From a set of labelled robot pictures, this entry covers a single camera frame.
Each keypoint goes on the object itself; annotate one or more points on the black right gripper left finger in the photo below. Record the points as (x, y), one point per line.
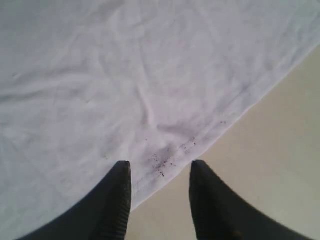
(103, 214)

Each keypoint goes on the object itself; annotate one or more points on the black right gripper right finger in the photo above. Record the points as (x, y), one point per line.
(218, 213)

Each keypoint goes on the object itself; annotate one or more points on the white t-shirt with red patch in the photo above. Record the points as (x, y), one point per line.
(87, 83)

